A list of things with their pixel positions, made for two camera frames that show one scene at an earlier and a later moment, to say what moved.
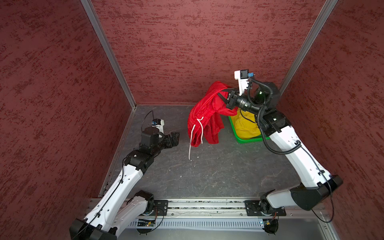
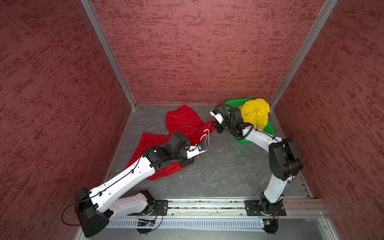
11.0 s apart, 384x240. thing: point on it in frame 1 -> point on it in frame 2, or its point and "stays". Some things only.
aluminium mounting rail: x=295 y=208 stays
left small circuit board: x=146 y=222 stays
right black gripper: x=233 y=97 -> x=220 y=129
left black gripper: x=174 y=140 -> x=186 y=162
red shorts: x=206 y=118 -> x=180 y=120
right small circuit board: x=270 y=225 stays
